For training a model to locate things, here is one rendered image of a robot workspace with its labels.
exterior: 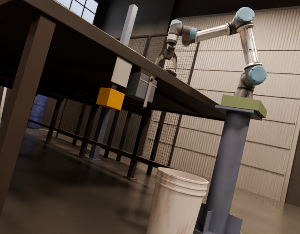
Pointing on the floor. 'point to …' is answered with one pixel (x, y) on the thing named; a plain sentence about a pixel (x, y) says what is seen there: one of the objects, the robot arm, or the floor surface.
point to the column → (226, 174)
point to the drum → (37, 111)
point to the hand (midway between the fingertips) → (165, 68)
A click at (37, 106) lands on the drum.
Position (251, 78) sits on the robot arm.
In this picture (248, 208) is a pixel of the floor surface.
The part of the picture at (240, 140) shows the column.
